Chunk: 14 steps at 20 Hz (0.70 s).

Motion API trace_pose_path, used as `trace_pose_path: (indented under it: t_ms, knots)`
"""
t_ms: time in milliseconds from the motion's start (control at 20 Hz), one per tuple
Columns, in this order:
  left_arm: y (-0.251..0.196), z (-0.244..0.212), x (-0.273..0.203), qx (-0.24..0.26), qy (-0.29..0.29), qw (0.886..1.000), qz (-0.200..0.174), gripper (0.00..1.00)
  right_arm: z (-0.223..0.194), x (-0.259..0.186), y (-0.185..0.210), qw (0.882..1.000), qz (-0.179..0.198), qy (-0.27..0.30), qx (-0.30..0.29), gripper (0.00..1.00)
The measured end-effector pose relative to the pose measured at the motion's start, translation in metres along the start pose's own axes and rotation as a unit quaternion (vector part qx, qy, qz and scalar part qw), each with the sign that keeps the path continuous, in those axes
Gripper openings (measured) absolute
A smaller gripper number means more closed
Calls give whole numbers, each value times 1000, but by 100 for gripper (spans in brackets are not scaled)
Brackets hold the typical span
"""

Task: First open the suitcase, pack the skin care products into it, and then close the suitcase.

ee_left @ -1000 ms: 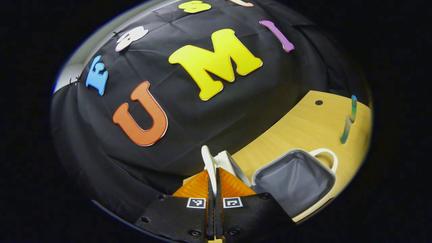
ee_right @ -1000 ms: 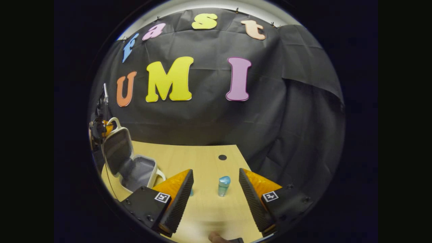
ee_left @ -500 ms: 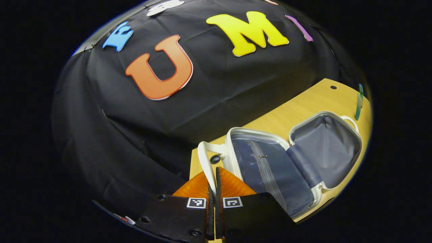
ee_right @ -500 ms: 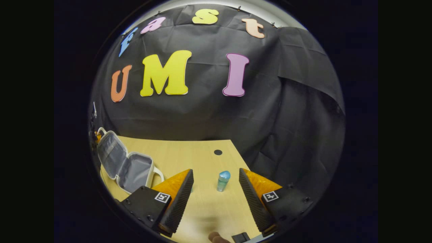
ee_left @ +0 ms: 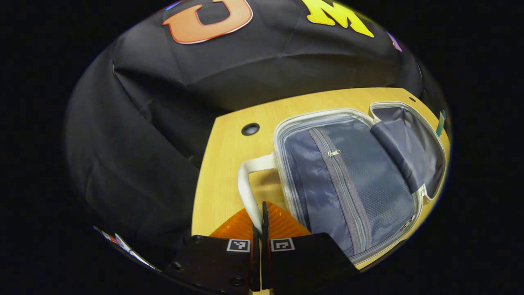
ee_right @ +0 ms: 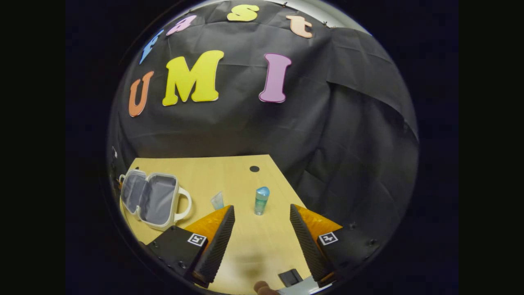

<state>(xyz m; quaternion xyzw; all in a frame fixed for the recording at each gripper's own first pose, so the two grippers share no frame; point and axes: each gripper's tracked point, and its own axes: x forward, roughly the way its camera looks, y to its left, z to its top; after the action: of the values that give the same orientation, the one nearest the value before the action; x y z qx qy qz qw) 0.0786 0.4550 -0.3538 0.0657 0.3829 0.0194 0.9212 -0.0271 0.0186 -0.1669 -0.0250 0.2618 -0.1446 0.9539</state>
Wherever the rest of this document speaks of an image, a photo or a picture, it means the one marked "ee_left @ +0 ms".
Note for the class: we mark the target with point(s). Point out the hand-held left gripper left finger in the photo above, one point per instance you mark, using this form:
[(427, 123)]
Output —
[(221, 262)]

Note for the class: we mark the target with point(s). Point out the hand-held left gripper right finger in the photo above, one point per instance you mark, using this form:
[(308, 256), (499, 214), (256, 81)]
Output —
[(307, 262)]

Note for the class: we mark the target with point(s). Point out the white suitcase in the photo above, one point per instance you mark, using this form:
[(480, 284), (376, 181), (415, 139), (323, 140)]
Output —
[(348, 176)]

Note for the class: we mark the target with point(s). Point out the white printed strip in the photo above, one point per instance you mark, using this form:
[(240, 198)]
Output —
[(125, 246)]

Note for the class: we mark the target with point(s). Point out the black backdrop cloth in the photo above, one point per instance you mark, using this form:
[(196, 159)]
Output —
[(163, 123)]

